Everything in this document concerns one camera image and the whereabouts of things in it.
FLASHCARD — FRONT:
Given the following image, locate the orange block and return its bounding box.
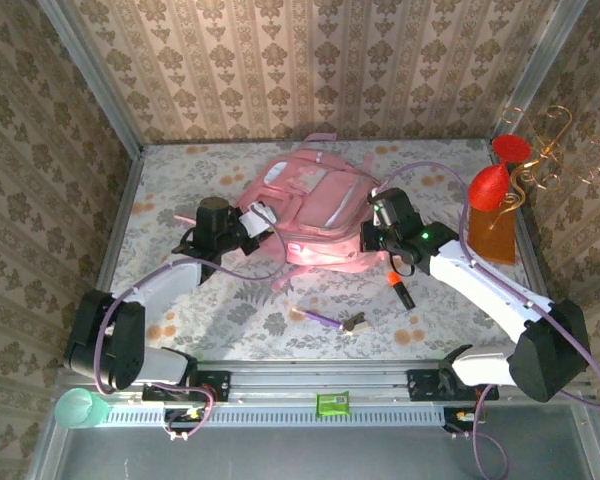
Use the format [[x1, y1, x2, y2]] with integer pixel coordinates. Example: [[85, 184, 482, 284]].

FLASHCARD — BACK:
[[467, 199, 517, 265]]

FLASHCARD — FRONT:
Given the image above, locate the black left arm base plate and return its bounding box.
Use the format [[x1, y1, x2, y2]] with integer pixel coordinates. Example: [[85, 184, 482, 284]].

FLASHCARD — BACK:
[[142, 369, 231, 402]]

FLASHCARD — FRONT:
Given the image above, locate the red mesh wine glass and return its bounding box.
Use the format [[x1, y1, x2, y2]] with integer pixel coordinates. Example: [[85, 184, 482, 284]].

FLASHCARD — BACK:
[[467, 133, 533, 214]]

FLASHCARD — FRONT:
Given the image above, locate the aluminium frame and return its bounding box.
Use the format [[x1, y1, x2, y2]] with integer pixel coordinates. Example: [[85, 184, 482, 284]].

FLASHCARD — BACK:
[[27, 0, 600, 480]]

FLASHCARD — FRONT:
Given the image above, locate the green plastic cup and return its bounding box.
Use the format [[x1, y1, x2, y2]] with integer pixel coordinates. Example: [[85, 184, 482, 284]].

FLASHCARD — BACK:
[[53, 387, 112, 430]]

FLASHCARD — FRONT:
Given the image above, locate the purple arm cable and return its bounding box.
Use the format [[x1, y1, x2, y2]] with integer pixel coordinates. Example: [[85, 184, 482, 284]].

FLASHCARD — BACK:
[[94, 227, 287, 444], [384, 160, 600, 479]]

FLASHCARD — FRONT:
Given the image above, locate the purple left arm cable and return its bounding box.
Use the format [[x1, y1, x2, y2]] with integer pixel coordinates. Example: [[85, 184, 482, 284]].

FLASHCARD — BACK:
[[94, 227, 287, 444]]

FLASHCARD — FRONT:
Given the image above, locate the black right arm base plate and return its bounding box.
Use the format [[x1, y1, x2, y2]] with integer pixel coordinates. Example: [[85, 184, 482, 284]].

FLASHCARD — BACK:
[[407, 368, 500, 401]]

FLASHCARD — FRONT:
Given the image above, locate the grey slotted cable duct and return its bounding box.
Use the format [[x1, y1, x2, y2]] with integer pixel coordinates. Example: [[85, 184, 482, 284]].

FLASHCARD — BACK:
[[102, 402, 446, 427]]

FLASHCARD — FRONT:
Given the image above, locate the black orange highlighter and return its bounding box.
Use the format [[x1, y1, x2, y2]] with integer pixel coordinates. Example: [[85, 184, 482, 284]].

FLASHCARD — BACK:
[[387, 271, 417, 310]]

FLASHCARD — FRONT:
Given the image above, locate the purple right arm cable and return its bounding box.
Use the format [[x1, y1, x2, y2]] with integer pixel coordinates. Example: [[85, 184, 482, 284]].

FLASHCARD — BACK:
[[384, 160, 600, 479]]

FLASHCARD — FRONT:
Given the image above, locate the purple pen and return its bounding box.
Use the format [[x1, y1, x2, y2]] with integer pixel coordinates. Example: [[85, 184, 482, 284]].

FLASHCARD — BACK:
[[289, 305, 342, 331]]

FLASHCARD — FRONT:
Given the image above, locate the pink school backpack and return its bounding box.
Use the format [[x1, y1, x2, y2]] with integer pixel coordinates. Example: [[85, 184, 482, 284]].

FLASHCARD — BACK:
[[172, 132, 396, 296]]

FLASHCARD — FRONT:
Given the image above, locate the green wipes packet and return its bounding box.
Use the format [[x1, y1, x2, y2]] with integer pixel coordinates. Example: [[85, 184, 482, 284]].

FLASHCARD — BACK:
[[314, 390, 351, 417]]

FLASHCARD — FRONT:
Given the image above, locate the gold wire ornament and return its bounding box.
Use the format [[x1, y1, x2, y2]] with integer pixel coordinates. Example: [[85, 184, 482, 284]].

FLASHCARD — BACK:
[[489, 104, 600, 231]]

